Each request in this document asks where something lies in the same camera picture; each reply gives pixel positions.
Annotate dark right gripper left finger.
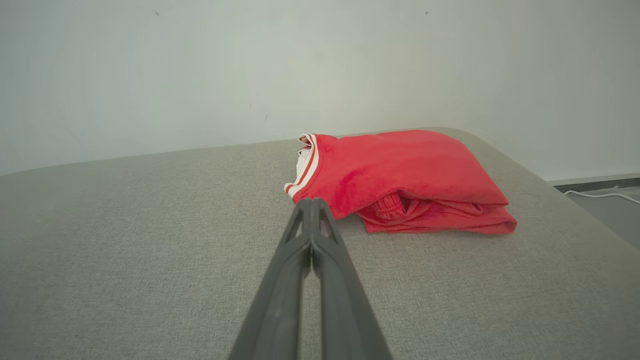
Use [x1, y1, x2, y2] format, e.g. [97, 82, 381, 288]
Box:
[227, 197, 314, 360]

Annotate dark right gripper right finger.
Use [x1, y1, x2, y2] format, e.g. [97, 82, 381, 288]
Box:
[310, 197, 394, 360]

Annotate white floor cable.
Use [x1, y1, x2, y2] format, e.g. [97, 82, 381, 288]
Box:
[563, 188, 640, 206]

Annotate red jersey with white trim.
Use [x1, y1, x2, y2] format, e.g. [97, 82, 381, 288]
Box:
[283, 129, 511, 222]

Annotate white wall baseboard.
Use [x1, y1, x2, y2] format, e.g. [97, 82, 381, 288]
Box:
[544, 172, 640, 194]

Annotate red shorts with white stripe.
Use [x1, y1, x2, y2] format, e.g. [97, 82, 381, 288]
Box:
[354, 192, 519, 235]

